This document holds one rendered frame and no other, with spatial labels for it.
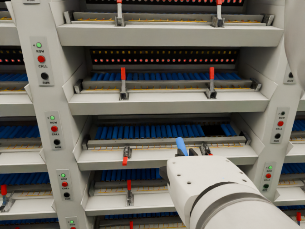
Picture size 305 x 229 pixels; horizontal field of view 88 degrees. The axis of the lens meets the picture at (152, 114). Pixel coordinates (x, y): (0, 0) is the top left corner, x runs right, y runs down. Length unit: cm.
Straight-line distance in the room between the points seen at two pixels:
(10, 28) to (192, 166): 53
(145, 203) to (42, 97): 49
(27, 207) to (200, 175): 68
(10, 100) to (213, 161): 56
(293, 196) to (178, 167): 69
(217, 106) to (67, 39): 46
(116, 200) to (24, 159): 34
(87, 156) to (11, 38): 39
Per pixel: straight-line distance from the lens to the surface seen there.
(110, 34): 48
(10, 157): 71
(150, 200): 68
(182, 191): 20
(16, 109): 60
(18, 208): 81
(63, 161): 60
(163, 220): 82
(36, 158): 66
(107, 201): 69
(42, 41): 53
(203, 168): 24
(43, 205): 77
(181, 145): 37
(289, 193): 88
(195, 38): 49
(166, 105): 48
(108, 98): 49
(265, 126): 63
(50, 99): 53
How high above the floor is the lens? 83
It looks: 16 degrees down
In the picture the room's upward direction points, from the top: straight up
